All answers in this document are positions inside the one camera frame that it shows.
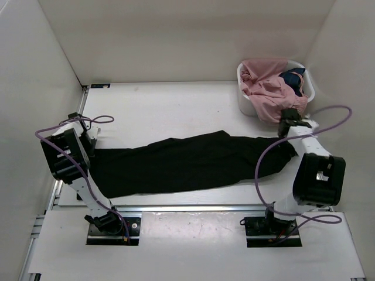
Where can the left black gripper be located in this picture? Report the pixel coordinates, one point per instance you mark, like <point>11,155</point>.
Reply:
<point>91,153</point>

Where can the black trousers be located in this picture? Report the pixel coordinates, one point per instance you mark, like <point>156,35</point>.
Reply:
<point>177,165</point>

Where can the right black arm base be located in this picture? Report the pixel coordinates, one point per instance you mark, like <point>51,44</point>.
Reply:
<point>269,232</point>

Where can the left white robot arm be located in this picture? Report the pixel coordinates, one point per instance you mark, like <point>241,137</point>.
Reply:
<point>98,204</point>

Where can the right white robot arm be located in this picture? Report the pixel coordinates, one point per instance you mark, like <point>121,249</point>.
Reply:
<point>319,178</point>

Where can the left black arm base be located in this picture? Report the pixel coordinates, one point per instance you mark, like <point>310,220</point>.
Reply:
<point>109,230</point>

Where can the pink trousers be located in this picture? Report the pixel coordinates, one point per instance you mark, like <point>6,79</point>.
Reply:
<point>269,94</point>

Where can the navy blue garment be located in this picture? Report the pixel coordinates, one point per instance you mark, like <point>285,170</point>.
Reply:
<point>295,79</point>

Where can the white laundry basket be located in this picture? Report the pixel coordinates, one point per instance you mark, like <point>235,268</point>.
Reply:
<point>244,102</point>

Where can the blue label sticker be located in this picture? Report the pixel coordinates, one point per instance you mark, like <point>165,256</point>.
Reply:
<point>103,85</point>

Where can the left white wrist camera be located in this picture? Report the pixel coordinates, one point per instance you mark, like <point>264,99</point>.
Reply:
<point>93,133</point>

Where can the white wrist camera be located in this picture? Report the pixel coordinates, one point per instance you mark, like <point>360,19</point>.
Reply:
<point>93,133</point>
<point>314,125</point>

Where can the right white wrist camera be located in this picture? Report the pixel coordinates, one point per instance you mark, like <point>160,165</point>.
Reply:
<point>314,125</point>

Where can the front aluminium frame rail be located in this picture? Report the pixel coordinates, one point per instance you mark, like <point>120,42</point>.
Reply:
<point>190,208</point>

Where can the left aluminium frame rail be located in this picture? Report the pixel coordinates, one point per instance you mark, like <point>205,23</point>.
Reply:
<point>63,154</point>

